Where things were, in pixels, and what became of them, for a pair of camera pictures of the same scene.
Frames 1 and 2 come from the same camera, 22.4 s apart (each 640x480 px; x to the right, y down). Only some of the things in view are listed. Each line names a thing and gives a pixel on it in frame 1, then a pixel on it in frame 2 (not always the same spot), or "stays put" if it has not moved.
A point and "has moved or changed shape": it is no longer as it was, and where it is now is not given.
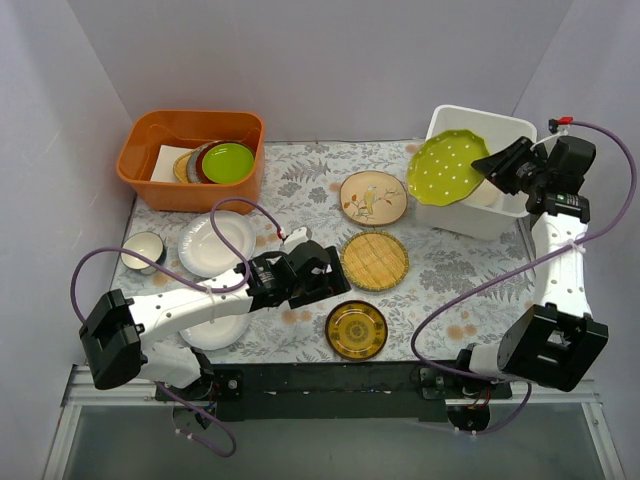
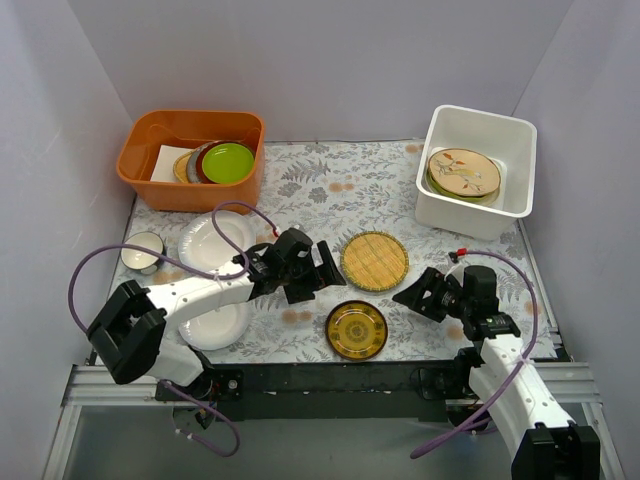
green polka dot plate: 440,171 has moved or changed shape
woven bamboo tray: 375,261 stays put
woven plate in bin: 180,164 stays put
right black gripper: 511,167 to 430,293
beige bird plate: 373,198 to 464,172
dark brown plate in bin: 199,163 stays put
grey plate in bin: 192,164 stays put
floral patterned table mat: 417,294 stays put
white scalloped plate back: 203,253 stays put
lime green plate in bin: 227,163 stays put
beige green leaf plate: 488,195 to 467,199
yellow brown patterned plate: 356,330 stays put
